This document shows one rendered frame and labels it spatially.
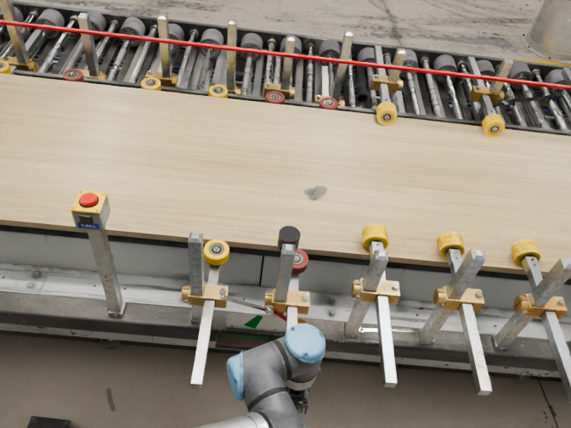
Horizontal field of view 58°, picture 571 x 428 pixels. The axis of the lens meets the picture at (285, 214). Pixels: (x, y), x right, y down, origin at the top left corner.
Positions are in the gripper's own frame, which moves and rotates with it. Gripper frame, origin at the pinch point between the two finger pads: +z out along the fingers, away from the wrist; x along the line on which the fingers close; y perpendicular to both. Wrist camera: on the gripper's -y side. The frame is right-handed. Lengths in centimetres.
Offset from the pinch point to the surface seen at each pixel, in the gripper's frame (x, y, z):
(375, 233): 24, -49, -16
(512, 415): 108, -37, 82
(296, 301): 0.6, -28.2, -4.9
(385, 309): 25.2, -22.5, -13.7
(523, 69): 113, -180, -6
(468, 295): 50, -29, -15
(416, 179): 44, -84, -9
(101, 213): -52, -26, -38
